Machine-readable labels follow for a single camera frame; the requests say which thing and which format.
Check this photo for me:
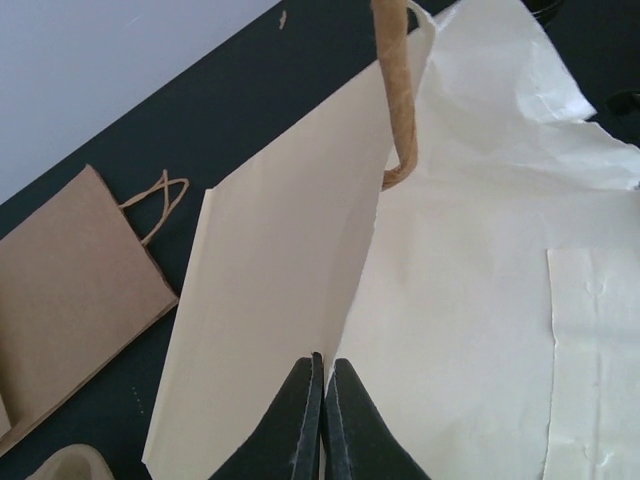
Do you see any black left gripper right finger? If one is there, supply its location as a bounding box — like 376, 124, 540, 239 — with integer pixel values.
324, 358, 425, 480

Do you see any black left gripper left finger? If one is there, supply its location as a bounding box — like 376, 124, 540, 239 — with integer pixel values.
212, 352, 324, 480

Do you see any cream paper bag with handles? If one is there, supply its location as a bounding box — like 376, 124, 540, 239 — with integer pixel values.
143, 1, 639, 479

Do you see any brown paper bag with handles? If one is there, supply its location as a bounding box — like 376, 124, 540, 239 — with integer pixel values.
1, 166, 180, 453

